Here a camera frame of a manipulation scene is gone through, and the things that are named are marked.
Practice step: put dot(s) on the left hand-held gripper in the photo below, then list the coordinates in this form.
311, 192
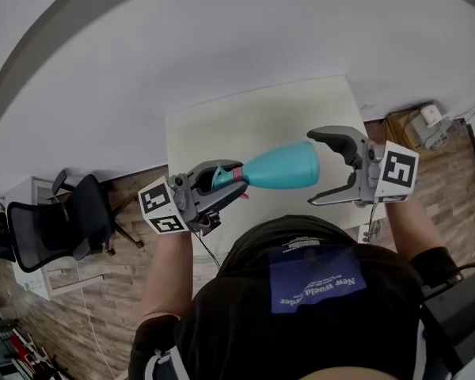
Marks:
155, 200

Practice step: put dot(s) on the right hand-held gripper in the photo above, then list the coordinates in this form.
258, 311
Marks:
399, 168

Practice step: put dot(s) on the teal pink spray nozzle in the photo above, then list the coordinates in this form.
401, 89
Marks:
223, 178

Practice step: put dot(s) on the teal spray bottle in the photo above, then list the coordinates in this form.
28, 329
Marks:
285, 166

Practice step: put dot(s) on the person's right forearm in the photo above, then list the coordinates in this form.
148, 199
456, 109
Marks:
411, 232

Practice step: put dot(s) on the person's left forearm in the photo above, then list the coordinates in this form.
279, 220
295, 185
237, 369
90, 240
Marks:
168, 275

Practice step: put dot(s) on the white table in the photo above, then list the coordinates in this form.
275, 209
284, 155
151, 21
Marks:
221, 133

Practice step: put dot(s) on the gray electronic device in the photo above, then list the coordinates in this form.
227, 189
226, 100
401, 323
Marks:
429, 119

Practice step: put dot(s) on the black printed t-shirt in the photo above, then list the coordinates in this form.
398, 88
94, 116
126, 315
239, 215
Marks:
229, 311

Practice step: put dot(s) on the black office chair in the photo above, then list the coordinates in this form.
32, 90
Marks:
51, 220

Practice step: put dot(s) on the black mounted device box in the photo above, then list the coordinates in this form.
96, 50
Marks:
463, 299

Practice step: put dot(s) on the white desk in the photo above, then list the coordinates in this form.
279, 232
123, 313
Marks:
20, 190

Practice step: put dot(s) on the black metal rack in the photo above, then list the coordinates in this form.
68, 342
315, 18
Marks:
16, 343

